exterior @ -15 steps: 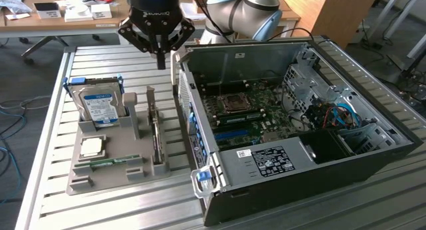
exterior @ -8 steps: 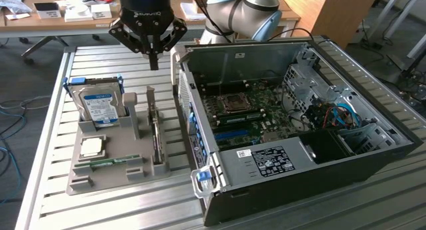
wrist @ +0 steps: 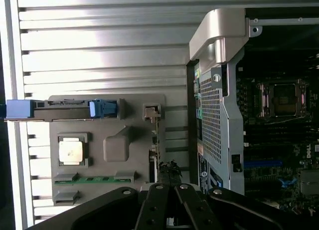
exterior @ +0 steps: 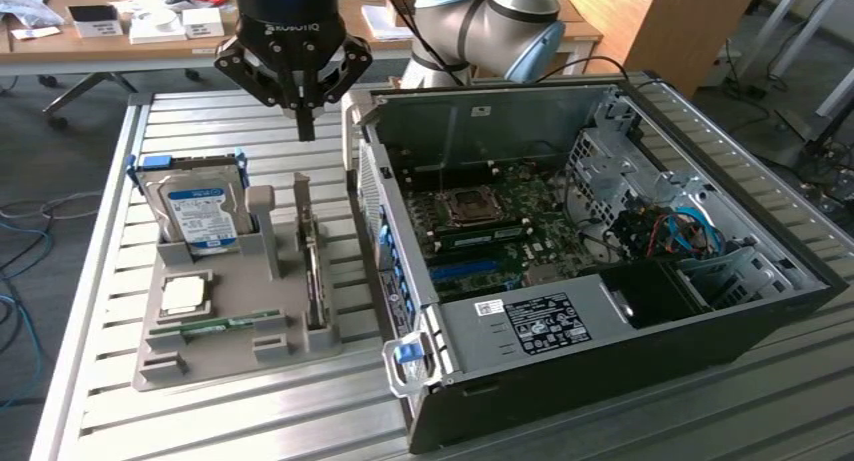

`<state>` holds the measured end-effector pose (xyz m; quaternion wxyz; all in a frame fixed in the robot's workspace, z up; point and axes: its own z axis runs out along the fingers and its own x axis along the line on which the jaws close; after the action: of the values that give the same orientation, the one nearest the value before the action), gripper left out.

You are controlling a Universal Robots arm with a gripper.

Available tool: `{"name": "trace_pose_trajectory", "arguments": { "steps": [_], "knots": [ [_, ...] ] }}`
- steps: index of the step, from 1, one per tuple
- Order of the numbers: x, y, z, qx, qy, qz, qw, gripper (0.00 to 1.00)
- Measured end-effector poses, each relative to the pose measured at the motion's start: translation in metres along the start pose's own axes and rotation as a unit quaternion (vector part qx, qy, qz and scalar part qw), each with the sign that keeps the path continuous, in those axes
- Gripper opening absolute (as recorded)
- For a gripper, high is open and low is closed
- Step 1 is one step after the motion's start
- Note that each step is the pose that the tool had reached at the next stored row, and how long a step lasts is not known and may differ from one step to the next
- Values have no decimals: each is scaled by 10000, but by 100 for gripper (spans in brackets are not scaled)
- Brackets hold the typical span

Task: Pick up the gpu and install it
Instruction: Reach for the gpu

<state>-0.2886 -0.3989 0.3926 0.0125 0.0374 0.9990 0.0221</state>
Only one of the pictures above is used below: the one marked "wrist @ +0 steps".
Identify hard disk in blue caddy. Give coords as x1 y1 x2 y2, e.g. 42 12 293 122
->
4 98 125 121

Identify black open PC case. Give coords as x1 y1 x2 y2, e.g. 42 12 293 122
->
185 7 319 216

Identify green motherboard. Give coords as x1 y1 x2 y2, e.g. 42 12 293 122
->
235 62 319 216

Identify metal CPU socket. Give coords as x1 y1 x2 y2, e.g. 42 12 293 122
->
256 79 310 120

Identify silver chipset heatsink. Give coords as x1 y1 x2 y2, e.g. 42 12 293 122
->
300 170 319 195

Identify silver CPU chip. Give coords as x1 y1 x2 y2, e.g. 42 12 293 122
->
58 137 84 166

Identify green loose RAM stick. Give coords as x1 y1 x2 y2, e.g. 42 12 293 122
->
54 176 133 185

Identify grey plastic parts rack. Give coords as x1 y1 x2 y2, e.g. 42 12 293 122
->
48 93 190 208

